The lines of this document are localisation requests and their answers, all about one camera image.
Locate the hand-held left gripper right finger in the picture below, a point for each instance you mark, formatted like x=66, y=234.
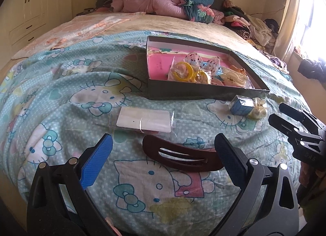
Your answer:
x=229, y=159

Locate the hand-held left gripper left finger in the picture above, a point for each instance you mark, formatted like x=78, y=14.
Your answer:
x=98, y=159

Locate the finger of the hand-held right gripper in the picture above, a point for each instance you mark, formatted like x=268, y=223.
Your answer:
x=298, y=115
x=287, y=126

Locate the cream bunny hair clip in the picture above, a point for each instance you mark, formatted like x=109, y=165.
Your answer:
x=258, y=108

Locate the small blue box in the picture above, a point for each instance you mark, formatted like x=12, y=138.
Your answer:
x=239, y=104

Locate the brown hair claw clip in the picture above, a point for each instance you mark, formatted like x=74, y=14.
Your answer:
x=152, y=146

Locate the white card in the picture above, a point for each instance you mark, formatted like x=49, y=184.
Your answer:
x=142, y=120

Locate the orange hair clip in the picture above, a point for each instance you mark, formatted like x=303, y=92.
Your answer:
x=238, y=69

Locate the shallow grey cardboard box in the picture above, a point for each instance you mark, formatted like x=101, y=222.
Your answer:
x=178, y=90

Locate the bag of yellow rings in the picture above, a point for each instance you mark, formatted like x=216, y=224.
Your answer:
x=186, y=71

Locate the beige polka dot bow clip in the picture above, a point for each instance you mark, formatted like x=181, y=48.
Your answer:
x=203, y=62

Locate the dark garment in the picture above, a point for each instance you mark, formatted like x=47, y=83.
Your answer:
x=312, y=69

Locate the cartoon cat blanket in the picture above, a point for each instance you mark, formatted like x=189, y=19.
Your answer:
x=76, y=85

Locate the beige curtain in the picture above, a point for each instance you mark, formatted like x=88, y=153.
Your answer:
x=290, y=21

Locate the pile of clothes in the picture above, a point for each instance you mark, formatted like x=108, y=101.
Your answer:
x=254, y=29

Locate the window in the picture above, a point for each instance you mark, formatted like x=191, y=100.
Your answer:
x=313, y=14

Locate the pink booklet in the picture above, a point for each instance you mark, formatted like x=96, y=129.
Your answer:
x=160, y=65

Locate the pink printed towel blanket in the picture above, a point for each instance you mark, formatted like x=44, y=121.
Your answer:
x=84, y=28

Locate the bedside table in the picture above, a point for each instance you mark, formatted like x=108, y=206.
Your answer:
x=86, y=11

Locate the dark floral quilt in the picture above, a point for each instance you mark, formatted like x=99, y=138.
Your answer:
x=198, y=2

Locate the bed with beige sheet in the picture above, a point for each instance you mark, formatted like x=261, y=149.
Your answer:
x=163, y=23

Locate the striped pillow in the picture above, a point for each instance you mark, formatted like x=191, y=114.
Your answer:
x=109, y=1

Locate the pink quilt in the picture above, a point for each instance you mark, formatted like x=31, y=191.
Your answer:
x=158, y=4

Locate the cream wardrobe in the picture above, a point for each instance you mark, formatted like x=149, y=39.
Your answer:
x=33, y=4

